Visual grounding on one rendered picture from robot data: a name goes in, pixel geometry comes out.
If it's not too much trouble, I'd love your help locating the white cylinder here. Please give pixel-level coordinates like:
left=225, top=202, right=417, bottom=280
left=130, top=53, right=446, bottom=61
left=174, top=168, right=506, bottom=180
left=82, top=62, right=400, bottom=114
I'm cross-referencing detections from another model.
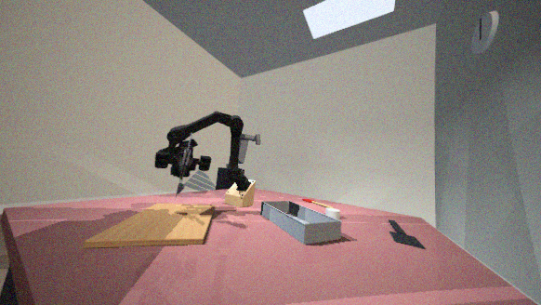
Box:
left=325, top=207, right=340, bottom=219

